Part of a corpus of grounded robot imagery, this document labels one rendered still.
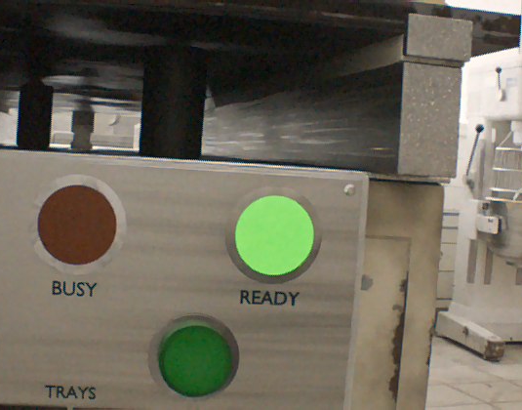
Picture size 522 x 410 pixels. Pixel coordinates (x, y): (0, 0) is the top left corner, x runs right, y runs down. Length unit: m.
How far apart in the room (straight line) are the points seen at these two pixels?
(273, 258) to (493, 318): 4.34
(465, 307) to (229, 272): 4.33
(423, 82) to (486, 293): 4.30
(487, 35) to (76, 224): 0.19
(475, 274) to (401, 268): 4.23
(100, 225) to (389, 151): 0.13
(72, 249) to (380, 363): 0.15
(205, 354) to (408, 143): 0.12
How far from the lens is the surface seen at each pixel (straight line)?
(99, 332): 0.39
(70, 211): 0.38
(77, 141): 0.98
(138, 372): 0.39
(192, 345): 0.38
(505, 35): 0.43
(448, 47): 0.41
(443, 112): 0.41
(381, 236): 0.44
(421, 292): 0.45
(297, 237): 0.39
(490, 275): 4.69
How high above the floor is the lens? 0.84
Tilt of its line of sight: 3 degrees down
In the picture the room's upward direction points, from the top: 4 degrees clockwise
